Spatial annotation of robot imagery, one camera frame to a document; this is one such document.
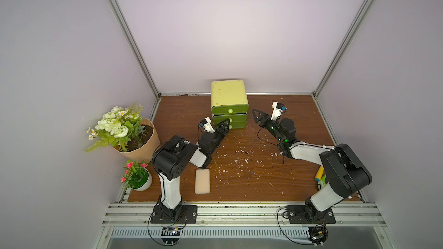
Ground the tan paper flower pot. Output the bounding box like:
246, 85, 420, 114
114, 118, 160, 163

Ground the yellow-green drawer cabinet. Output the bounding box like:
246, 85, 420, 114
211, 80, 249, 129

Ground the small pink flower pot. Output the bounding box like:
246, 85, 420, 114
120, 160, 153, 191

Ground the left controller board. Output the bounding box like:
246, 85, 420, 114
160, 227, 182, 246

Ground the aluminium front rail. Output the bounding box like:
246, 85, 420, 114
102, 202, 386, 227

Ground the blue garden rake yellow handle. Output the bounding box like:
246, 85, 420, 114
314, 166, 326, 182

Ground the controller board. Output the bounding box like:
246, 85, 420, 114
160, 227, 182, 246
308, 224, 329, 246

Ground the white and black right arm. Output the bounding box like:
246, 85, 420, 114
252, 106, 373, 217

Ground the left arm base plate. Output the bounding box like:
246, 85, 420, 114
150, 205, 198, 224

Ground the black garden glove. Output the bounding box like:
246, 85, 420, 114
317, 175, 326, 190

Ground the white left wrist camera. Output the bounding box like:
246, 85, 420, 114
199, 117, 215, 133

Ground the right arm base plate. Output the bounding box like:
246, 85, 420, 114
286, 205, 336, 224

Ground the right controller board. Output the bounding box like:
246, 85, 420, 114
308, 224, 329, 246

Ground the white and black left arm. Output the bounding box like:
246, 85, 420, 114
152, 118, 230, 219

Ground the cream sponge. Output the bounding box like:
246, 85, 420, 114
195, 169, 211, 195

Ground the white flower bouquet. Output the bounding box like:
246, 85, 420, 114
85, 103, 147, 153

